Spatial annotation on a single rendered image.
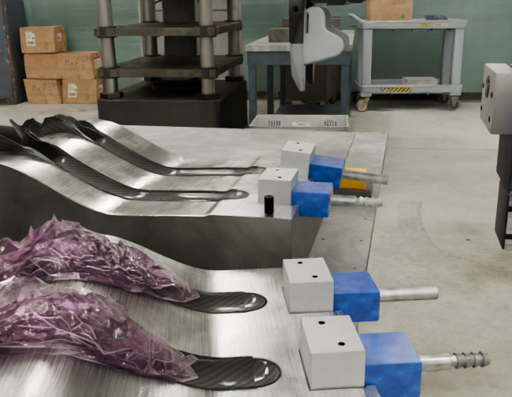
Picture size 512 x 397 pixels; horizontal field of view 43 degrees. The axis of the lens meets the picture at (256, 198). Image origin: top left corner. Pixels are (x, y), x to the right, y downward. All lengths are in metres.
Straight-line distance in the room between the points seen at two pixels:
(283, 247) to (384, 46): 6.57
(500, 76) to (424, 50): 6.22
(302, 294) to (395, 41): 6.70
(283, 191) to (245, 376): 0.27
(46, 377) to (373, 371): 0.21
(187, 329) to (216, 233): 0.19
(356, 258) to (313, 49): 0.25
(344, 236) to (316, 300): 0.33
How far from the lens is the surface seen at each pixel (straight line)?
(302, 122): 4.29
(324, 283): 0.53
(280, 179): 0.68
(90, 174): 0.80
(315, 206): 0.69
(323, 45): 0.74
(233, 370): 0.47
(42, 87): 7.64
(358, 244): 0.83
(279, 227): 0.65
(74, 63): 7.46
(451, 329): 2.36
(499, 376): 2.15
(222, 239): 0.67
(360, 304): 0.55
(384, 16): 6.58
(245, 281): 0.59
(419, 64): 7.22
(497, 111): 1.01
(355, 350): 0.43
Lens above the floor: 1.10
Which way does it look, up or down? 17 degrees down
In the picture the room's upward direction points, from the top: 1 degrees counter-clockwise
